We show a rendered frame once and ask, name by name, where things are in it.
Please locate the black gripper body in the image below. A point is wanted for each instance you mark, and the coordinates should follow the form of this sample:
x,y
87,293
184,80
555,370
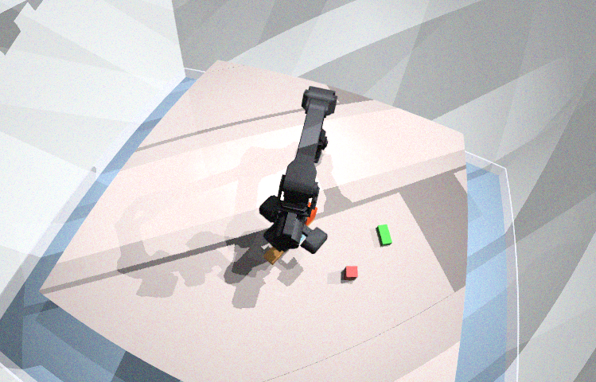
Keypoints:
x,y
314,238

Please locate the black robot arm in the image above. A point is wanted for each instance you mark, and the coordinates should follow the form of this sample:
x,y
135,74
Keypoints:
x,y
298,184

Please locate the green rectangular block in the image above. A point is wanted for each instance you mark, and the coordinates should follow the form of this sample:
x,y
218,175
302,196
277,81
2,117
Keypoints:
x,y
384,234

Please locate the small red cube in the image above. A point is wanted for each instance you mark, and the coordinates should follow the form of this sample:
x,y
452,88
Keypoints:
x,y
350,273

